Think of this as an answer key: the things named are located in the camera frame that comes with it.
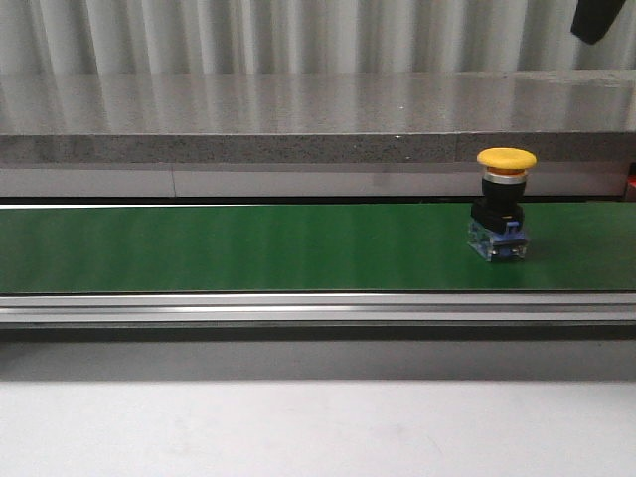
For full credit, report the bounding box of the white pleated curtain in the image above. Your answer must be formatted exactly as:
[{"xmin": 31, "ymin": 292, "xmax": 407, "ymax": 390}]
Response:
[{"xmin": 1, "ymin": 1, "xmax": 635, "ymax": 75}]

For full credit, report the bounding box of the green conveyor belt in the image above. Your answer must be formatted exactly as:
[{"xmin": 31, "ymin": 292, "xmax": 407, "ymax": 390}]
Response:
[{"xmin": 1, "ymin": 202, "xmax": 635, "ymax": 294}]

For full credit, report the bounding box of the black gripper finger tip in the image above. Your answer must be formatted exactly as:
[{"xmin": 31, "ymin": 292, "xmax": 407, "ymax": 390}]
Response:
[{"xmin": 570, "ymin": 0, "xmax": 626, "ymax": 45}]

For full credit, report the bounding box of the red plastic bin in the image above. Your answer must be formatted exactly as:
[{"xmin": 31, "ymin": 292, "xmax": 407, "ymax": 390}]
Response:
[{"xmin": 624, "ymin": 163, "xmax": 636, "ymax": 202}]

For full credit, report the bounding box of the grey stone counter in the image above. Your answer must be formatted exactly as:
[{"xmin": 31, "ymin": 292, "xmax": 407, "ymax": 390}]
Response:
[{"xmin": 1, "ymin": 71, "xmax": 635, "ymax": 202}]

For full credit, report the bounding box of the yellow mushroom push button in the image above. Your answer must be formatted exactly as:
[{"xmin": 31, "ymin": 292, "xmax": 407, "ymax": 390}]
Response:
[{"xmin": 468, "ymin": 147, "xmax": 537, "ymax": 262}]

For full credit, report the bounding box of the aluminium conveyor frame rail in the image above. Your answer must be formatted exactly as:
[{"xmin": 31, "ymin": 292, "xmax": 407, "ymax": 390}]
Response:
[{"xmin": 1, "ymin": 292, "xmax": 635, "ymax": 342}]

